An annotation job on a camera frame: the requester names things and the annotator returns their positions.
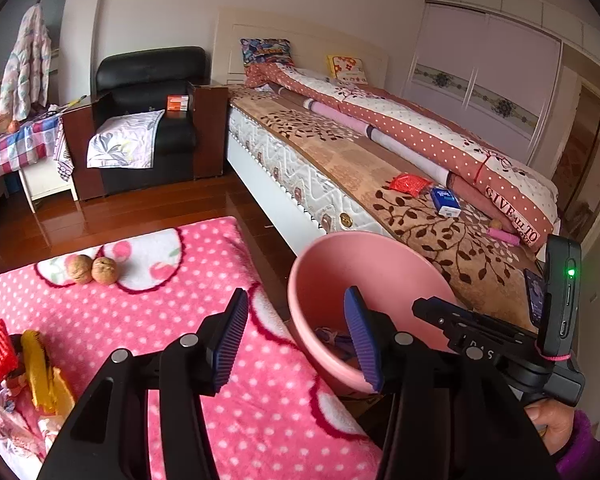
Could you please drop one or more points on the pink folded blanket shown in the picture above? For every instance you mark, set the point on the pink folded blanket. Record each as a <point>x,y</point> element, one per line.
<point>340,117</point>

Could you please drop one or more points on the pink roll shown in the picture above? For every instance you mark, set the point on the pink roll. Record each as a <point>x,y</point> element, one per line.
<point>502,236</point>

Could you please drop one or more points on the person's right hand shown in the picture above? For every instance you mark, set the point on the person's right hand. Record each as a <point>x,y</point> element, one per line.
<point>555,425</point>

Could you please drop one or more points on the hanging padded jacket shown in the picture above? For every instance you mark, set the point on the hanging padded jacket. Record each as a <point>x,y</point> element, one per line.
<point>25,65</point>

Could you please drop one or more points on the blue and white box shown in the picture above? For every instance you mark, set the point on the blue and white box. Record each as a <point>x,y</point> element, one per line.
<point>445,201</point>

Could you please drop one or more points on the small purple floral cloth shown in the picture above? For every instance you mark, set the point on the small purple floral cloth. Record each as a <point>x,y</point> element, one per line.
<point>62,155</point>

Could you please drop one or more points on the orange box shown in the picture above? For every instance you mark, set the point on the orange box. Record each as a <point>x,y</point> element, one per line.
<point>177,103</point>

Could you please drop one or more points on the colourful patterned pillow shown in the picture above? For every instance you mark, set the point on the colourful patterned pillow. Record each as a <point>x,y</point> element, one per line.
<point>267,52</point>

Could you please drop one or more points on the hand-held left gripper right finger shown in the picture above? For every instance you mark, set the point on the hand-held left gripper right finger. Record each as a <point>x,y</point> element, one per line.
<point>362,345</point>

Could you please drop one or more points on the red snack packet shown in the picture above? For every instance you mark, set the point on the red snack packet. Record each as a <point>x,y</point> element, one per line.
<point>409,183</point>

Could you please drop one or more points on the brown wooden side cabinet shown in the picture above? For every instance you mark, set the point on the brown wooden side cabinet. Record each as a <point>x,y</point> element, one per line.
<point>77,150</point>

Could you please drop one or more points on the yellow floral pillow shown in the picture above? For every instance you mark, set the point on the yellow floral pillow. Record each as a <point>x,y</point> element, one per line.
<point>347,67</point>

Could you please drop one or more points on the yellow snack wrapper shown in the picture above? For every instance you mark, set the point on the yellow snack wrapper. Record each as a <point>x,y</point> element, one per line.
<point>37,370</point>

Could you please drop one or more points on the brown wooden nightstand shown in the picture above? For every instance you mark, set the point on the brown wooden nightstand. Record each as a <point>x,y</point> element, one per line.
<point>210,130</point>

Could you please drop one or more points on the orange fruit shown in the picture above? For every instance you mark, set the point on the orange fruit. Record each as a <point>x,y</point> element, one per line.
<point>14,126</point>

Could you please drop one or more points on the white bed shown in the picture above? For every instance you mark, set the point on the white bed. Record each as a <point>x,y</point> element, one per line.
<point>280,160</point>

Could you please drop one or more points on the brown leaf-patterned blanket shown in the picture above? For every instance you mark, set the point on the brown leaf-patterned blanket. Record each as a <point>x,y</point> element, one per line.
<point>340,160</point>

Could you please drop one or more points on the plaid covered table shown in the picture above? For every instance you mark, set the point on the plaid covered table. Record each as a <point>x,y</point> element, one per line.
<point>15,145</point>

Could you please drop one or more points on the pink polka-dot blanket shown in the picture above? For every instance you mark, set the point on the pink polka-dot blanket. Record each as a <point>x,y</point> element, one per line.
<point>155,300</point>

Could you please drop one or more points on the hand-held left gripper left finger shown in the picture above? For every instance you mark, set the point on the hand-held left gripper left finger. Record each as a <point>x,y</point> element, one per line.
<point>227,345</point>

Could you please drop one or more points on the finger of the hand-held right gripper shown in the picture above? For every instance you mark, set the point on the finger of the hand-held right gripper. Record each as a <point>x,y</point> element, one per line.
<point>455,320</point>

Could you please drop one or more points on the white wardrobe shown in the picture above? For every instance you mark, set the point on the white wardrobe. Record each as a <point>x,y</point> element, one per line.
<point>480,60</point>

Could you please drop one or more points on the pink plastic wrapper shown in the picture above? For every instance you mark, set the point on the pink plastic wrapper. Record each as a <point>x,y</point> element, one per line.
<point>0,425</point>

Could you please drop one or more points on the wooden door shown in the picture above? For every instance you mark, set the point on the wooden door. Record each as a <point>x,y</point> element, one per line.
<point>580,160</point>

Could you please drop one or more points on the purple wrapper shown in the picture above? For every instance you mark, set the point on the purple wrapper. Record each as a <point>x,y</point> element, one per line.
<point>332,337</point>

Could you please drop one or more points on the white floral cloth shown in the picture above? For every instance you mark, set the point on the white floral cloth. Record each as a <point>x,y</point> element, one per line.
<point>125,140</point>

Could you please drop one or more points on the pink plastic bin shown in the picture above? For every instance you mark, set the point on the pink plastic bin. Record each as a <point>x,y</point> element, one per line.
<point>380,270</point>

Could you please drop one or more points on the pink dotted quilt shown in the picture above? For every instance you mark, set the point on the pink dotted quilt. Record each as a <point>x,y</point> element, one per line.
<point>430,130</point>

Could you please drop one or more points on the black leather armchair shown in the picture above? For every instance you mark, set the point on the black leather armchair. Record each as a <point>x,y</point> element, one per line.
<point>150,67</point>

